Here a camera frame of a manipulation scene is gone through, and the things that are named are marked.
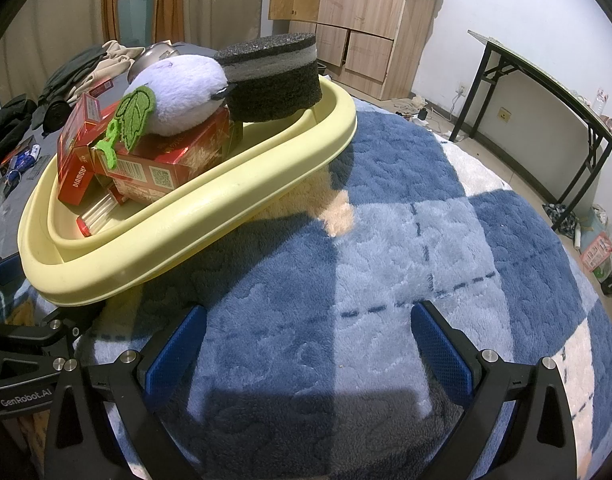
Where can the yellow plastic tray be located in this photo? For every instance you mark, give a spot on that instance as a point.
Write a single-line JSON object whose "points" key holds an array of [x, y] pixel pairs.
{"points": [[211, 200]]}

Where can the green plastic bag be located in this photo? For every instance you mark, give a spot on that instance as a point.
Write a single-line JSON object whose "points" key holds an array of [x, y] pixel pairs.
{"points": [[605, 271]]}

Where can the black folding table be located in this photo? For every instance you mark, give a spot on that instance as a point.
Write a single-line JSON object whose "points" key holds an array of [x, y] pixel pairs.
{"points": [[536, 67]]}

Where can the tape roll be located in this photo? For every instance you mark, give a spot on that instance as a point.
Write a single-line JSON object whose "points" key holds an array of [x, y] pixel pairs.
{"points": [[611, 123]]}

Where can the beige cloth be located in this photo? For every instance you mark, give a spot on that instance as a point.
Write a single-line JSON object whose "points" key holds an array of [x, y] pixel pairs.
{"points": [[113, 60]]}

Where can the red and clear long box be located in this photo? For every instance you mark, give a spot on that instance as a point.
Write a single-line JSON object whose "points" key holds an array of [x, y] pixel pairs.
{"points": [[101, 215]]}

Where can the blue checkered plush blanket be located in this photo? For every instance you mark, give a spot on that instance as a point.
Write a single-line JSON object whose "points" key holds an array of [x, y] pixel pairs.
{"points": [[386, 210]]}

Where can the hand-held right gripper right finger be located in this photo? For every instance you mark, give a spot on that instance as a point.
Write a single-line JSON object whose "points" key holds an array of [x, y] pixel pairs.
{"points": [[441, 355]]}

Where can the yellow wall socket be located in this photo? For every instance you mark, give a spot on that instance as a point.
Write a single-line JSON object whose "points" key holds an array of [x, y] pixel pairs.
{"points": [[506, 114]]}

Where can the pink printed bag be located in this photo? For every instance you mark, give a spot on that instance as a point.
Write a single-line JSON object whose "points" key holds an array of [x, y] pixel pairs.
{"points": [[598, 251]]}

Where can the large glossy red box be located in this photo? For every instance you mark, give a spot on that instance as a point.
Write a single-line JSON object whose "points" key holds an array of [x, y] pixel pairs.
{"points": [[78, 160]]}

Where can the grey bed sheet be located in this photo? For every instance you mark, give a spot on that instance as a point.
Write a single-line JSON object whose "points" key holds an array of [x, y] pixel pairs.
{"points": [[11, 220]]}

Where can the black garment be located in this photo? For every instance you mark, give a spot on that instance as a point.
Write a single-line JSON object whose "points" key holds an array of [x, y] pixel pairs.
{"points": [[8, 125]]}

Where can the black round foam block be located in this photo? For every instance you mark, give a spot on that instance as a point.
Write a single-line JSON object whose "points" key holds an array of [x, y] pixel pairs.
{"points": [[271, 90]]}

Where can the clear plastic bottle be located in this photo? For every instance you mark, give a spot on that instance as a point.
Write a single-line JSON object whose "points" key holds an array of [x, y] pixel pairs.
{"points": [[601, 101]]}

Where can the dark checkered cloth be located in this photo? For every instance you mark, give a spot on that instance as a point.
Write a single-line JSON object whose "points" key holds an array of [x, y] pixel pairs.
{"points": [[561, 217]]}

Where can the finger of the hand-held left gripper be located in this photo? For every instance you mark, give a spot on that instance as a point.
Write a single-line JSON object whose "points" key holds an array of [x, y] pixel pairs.
{"points": [[36, 340], [8, 266]]}

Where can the red box gold-brown print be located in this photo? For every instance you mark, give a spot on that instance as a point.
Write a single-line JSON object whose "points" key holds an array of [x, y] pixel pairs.
{"points": [[186, 155]]}

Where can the dark green garment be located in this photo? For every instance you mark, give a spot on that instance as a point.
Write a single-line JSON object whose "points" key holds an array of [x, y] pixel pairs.
{"points": [[71, 72]]}

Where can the wooden wardrobe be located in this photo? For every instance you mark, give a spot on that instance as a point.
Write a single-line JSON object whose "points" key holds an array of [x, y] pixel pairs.
{"points": [[366, 0]]}

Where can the pale blue plastic bag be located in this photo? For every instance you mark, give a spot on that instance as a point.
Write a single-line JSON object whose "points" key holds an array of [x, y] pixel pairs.
{"points": [[600, 217]]}

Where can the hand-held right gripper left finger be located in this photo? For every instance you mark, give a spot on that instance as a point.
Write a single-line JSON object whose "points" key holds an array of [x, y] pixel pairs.
{"points": [[176, 355]]}

